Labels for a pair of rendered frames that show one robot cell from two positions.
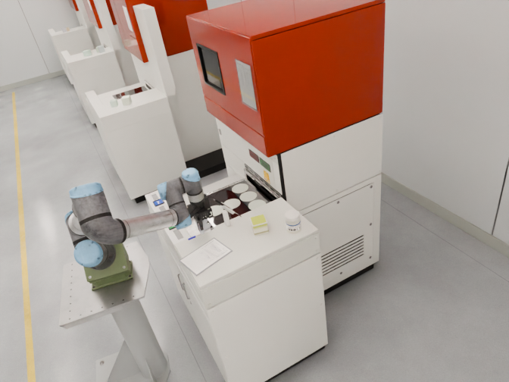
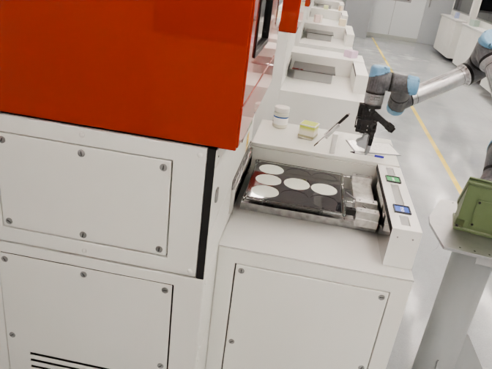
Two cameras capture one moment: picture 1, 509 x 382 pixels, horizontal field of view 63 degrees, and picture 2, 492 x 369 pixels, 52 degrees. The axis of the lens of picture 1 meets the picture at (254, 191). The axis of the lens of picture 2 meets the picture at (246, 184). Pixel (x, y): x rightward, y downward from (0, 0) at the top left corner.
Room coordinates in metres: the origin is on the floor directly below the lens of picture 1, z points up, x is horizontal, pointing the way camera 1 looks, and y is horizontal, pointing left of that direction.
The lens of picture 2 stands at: (3.57, 0.80, 1.68)
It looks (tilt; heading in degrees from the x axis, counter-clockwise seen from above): 25 degrees down; 208
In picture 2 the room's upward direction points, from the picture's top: 7 degrees clockwise
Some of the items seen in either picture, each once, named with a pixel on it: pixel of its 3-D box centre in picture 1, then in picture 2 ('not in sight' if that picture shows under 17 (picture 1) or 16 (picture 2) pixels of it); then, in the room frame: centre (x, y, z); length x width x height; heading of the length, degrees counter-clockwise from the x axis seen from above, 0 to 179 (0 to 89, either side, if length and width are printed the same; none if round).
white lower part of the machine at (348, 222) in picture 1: (302, 216); (134, 290); (2.33, -0.31, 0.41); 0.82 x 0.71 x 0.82; 22
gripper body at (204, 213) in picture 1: (200, 208); (367, 118); (1.61, 0.27, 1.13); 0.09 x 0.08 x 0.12; 112
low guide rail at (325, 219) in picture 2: not in sight; (307, 216); (2.02, 0.24, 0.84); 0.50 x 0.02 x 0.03; 112
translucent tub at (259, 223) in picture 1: (259, 224); (308, 129); (1.57, 0.01, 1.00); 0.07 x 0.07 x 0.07; 7
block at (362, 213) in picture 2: not in sight; (367, 214); (1.96, 0.44, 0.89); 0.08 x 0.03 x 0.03; 112
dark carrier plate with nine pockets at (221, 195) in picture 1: (232, 203); (296, 184); (1.94, 0.14, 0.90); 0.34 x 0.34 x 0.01; 22
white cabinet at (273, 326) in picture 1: (235, 280); (302, 282); (1.82, 0.21, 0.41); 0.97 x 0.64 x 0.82; 22
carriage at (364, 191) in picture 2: (191, 227); (362, 202); (1.82, 0.38, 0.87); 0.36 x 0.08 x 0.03; 22
